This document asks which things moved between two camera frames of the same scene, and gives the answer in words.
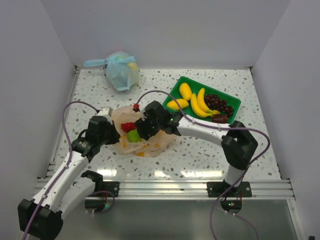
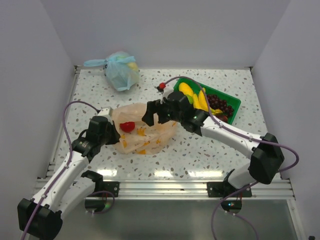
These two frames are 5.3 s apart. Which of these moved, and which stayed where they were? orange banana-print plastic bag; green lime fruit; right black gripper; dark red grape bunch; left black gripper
Moved: right black gripper; green lime fruit
Stayed: left black gripper; dark red grape bunch; orange banana-print plastic bag
